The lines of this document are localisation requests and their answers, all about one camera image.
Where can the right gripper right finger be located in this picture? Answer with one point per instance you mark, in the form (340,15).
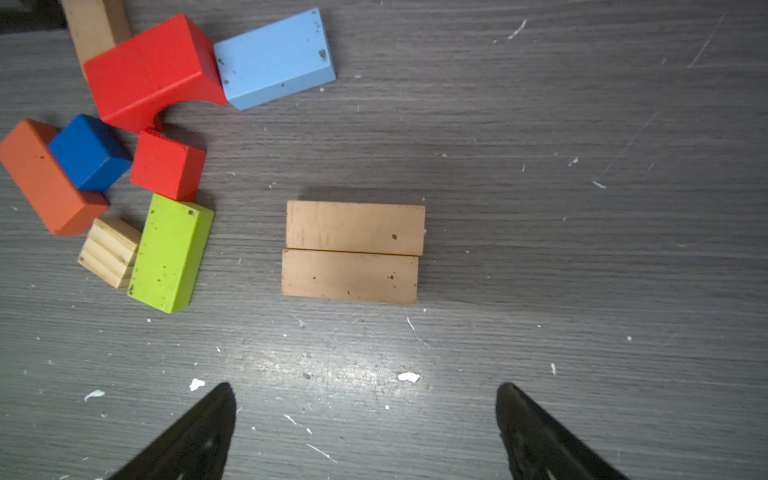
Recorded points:
(540,447)

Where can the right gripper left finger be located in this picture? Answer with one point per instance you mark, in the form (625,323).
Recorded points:
(195,447)

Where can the natural wood block long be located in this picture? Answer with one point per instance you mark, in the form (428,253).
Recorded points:
(358,277)
(95,26)
(355,227)

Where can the lime green wood block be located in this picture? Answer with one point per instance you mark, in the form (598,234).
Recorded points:
(170,253)

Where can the orange wood block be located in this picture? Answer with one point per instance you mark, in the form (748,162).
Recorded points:
(64,210)

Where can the red arch wood block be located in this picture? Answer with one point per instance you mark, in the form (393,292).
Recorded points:
(171,63)

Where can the light blue wood block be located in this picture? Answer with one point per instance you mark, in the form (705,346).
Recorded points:
(275,61)

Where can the small natural wood cube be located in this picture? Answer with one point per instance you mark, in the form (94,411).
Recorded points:
(110,251)

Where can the small red wood cube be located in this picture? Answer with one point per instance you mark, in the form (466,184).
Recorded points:
(167,167)

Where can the dark blue wood cube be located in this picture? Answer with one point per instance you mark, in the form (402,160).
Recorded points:
(91,154)

